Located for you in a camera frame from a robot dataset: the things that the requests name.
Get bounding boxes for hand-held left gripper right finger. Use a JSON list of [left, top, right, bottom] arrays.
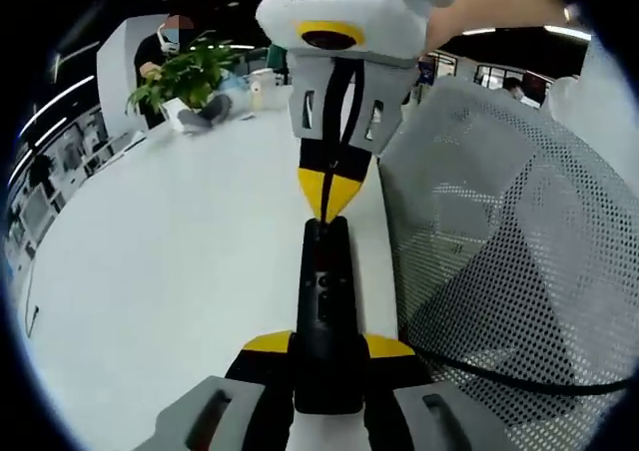
[[361, 333, 516, 451]]

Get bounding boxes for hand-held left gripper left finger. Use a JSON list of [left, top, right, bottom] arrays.
[[134, 329, 297, 451]]

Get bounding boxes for black remote control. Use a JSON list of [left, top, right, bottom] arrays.
[[293, 216, 366, 415]]

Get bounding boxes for clear plastic bottle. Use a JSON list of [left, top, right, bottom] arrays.
[[248, 80, 267, 114]]

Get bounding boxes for dark grey object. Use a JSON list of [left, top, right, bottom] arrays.
[[177, 93, 234, 129]]

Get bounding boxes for green potted plant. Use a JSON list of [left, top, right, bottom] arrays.
[[125, 30, 244, 119]]

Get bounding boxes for white plant pot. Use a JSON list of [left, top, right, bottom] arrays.
[[161, 96, 197, 133]]

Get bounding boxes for grey mesh office chair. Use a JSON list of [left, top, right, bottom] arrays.
[[377, 74, 639, 451]]

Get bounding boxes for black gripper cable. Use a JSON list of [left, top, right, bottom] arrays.
[[412, 344, 631, 398]]

